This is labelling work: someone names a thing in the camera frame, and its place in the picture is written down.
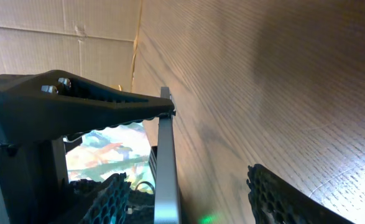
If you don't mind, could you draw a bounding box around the smartphone with teal screen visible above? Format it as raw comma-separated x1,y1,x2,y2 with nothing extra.
72,87,182,223

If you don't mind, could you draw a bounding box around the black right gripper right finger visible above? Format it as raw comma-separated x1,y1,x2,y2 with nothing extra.
246,164,350,224

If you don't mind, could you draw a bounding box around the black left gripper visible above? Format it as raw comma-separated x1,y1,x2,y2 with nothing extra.
0,70,175,223

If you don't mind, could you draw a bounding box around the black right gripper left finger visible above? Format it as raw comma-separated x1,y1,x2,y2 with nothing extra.
53,173,131,224

